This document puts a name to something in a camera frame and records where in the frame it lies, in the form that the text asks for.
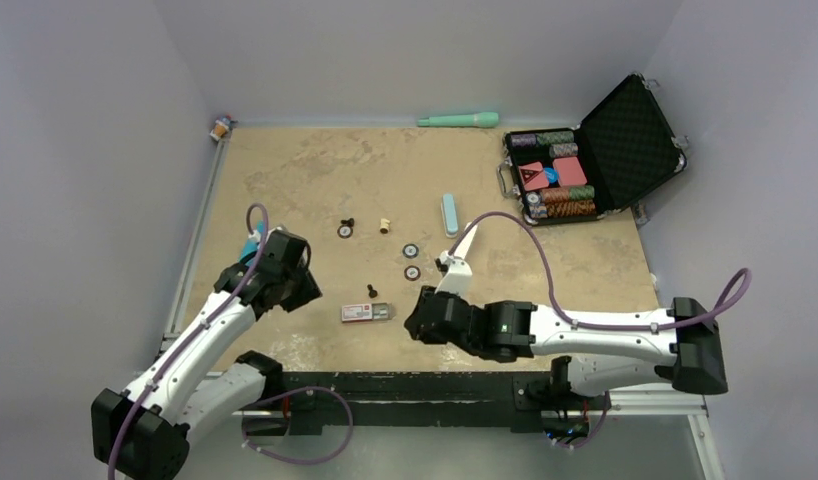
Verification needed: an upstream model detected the black poker chip case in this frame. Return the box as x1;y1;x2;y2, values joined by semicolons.
496;72;687;226

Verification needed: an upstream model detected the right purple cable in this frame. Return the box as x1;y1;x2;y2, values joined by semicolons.
447;210;753;333

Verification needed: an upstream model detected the light blue white stapler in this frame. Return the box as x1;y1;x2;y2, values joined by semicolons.
441;193;460;238

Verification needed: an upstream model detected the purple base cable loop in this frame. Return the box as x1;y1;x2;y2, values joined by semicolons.
241;386;355;466

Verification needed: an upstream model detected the mint green microphone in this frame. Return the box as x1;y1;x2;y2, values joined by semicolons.
416;112;500;129

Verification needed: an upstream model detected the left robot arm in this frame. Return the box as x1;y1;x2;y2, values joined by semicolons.
91;228;322;479

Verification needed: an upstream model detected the blue marker pen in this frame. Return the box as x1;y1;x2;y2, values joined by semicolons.
240;222;265;267

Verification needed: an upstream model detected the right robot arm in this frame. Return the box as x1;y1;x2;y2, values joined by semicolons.
404;286;728;407

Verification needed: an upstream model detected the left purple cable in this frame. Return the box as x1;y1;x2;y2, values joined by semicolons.
107;201;271;480

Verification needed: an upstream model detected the grey poker chip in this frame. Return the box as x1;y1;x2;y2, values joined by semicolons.
402;243;419;259

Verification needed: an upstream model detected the brown poker chip left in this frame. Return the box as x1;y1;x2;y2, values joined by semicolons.
337;225;353;239

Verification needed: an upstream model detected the small orange toy figure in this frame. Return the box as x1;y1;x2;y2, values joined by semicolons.
209;115;236;142

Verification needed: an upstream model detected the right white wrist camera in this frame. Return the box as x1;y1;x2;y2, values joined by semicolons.
435;251;473;297

